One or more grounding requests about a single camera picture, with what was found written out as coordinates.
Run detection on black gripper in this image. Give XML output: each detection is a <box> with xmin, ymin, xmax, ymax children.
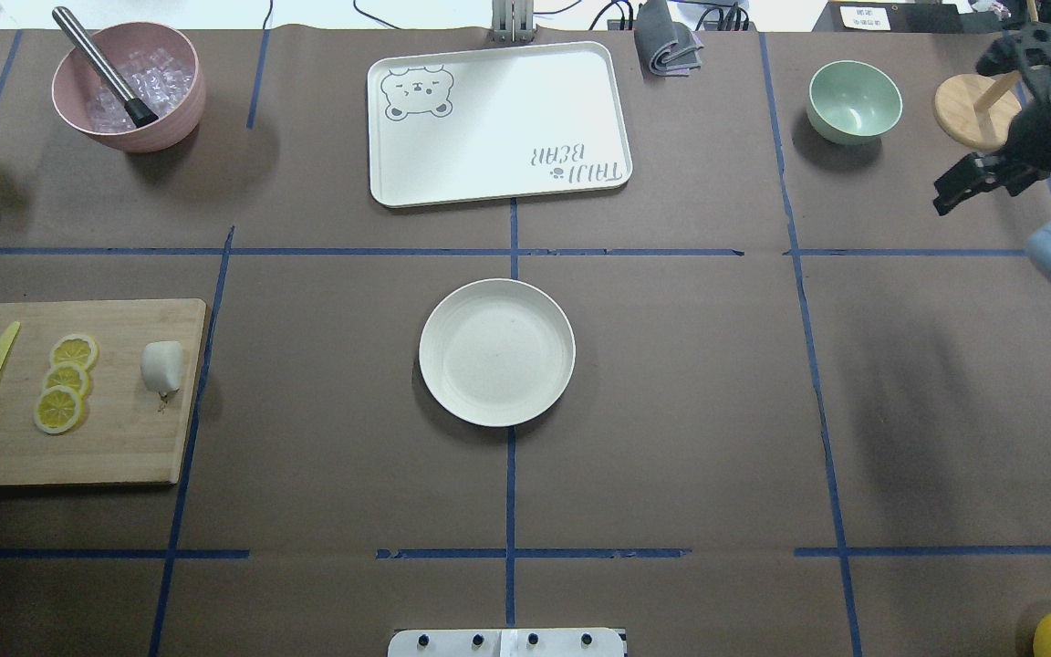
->
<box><xmin>931</xmin><ymin>96</ymin><xmax>1051</xmax><ymax>215</ymax></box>

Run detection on round white plate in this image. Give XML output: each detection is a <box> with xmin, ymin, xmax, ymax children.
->
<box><xmin>418</xmin><ymin>278</ymin><xmax>577</xmax><ymax>427</ymax></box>

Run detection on white bear tray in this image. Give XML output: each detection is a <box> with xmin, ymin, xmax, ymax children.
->
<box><xmin>367</xmin><ymin>41</ymin><xmax>634</xmax><ymax>208</ymax></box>

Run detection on wooden mug tree stand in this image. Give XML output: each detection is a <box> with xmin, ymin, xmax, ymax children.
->
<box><xmin>933</xmin><ymin>0</ymin><xmax>1051</xmax><ymax>152</ymax></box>

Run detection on mint green bowl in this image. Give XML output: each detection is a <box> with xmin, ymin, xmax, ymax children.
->
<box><xmin>806</xmin><ymin>61</ymin><xmax>904</xmax><ymax>146</ymax></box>

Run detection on black box with label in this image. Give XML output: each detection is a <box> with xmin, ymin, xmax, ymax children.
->
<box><xmin>810</xmin><ymin>1</ymin><xmax>980</xmax><ymax>34</ymax></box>

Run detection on folded grey cloth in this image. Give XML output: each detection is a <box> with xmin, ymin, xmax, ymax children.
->
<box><xmin>633</xmin><ymin>1</ymin><xmax>703</xmax><ymax>78</ymax></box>

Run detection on pink bowl with ice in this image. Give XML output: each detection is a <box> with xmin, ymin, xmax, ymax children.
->
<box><xmin>51</xmin><ymin>22</ymin><xmax>207</xmax><ymax>153</ymax></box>

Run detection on bamboo cutting board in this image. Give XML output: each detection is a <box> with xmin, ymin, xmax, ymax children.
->
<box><xmin>0</xmin><ymin>297</ymin><xmax>208</xmax><ymax>486</ymax></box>

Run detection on lemon slice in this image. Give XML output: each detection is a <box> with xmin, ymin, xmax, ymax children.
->
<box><xmin>41</xmin><ymin>361</ymin><xmax>92</xmax><ymax>398</ymax></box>
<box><xmin>47</xmin><ymin>333</ymin><xmax>100</xmax><ymax>370</ymax></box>
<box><xmin>33</xmin><ymin>386</ymin><xmax>87</xmax><ymax>435</ymax></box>

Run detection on aluminium frame post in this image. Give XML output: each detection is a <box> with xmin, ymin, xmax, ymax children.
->
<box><xmin>491</xmin><ymin>0</ymin><xmax>536</xmax><ymax>43</ymax></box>

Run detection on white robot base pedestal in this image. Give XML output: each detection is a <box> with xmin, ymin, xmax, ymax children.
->
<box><xmin>387</xmin><ymin>627</ymin><xmax>628</xmax><ymax>656</ymax></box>

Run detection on metal scoop black handle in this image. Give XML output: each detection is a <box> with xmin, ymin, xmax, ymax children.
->
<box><xmin>51</xmin><ymin>5</ymin><xmax>159</xmax><ymax>128</ymax></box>

